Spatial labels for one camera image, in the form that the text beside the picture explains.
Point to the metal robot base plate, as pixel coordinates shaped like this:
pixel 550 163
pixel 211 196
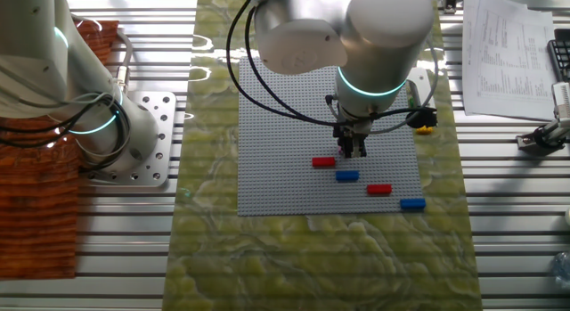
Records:
pixel 160 137

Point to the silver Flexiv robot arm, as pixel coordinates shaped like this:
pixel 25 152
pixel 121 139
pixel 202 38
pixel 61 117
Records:
pixel 383 43

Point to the red Lego brick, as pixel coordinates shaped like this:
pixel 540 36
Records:
pixel 379 189
pixel 323 161

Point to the black keyboard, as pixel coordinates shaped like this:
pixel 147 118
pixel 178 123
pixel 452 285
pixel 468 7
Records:
pixel 562 52

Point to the green Lego brick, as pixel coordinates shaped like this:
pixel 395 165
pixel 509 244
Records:
pixel 412 100

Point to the printed paper sheets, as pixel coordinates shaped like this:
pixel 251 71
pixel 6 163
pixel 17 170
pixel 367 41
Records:
pixel 507 57

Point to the grey Lego baseplate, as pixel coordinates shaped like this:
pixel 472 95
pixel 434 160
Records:
pixel 285 182

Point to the blue Lego brick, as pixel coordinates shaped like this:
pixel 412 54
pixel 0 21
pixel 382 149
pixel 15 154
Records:
pixel 412 203
pixel 347 175

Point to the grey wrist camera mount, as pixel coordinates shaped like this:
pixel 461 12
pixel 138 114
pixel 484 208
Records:
pixel 420 86

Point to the yellow Lego brick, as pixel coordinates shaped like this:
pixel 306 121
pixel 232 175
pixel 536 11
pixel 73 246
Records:
pixel 424 130

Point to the green marble pattern mat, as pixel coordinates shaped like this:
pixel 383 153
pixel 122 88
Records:
pixel 311 257

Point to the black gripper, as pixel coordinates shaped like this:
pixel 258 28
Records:
pixel 352 133

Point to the silver camera on mount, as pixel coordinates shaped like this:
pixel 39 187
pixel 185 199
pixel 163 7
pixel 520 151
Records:
pixel 562 103

